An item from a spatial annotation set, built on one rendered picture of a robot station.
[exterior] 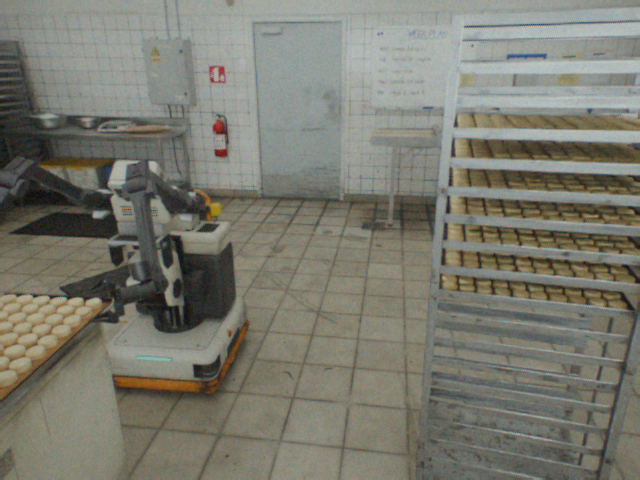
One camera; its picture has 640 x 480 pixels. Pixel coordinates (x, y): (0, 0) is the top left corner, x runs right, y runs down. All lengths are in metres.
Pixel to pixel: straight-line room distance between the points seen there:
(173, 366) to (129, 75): 4.42
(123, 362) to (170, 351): 0.26
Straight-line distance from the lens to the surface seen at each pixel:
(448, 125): 1.48
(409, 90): 5.64
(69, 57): 6.83
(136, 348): 2.77
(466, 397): 2.44
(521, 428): 2.49
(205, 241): 2.65
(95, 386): 1.94
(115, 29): 6.50
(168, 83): 6.03
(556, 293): 1.79
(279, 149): 5.93
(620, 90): 2.00
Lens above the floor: 1.73
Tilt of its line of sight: 21 degrees down
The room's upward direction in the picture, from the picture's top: straight up
